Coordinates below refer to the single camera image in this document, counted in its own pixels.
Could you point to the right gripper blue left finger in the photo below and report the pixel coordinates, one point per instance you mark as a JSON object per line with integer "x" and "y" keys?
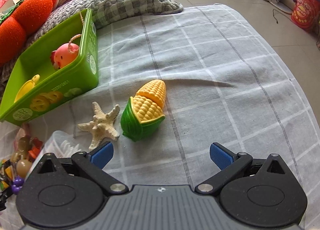
{"x": 101, "y": 155}

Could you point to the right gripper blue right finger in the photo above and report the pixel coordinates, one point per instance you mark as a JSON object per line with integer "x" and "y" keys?
{"x": 221, "y": 156}

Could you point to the clear cotton swab jar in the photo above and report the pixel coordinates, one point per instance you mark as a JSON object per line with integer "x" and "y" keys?
{"x": 62, "y": 145}

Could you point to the toy corn cob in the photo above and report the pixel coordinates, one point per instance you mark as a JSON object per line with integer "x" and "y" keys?
{"x": 143, "y": 113}

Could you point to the beige starfish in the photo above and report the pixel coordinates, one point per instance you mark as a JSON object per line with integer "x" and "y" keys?
{"x": 101, "y": 126}

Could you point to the brown toy onion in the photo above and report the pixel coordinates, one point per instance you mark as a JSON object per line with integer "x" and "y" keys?
{"x": 22, "y": 167}

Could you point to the light grey grid bedsheet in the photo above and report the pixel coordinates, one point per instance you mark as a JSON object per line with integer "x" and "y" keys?
{"x": 224, "y": 84}

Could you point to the brown toy hand figure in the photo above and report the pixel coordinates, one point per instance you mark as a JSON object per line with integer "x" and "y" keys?
{"x": 23, "y": 146}

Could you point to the pink card pack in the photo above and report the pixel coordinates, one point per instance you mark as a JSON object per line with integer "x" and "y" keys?
{"x": 24, "y": 131}

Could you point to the purple toy grapes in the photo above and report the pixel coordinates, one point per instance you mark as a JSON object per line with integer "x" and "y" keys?
{"x": 17, "y": 184}

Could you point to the green plastic storage box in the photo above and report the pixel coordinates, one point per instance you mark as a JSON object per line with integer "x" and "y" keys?
{"x": 55, "y": 87}

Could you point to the yellow toy strainer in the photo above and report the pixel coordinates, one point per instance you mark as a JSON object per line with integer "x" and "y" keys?
{"x": 27, "y": 86}

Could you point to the orange pumpkin cushion front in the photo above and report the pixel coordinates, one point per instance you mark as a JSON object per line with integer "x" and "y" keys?
{"x": 24, "y": 21}

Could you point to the grey checked quilted blanket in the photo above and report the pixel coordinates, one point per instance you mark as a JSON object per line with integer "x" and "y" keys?
{"x": 106, "y": 12}

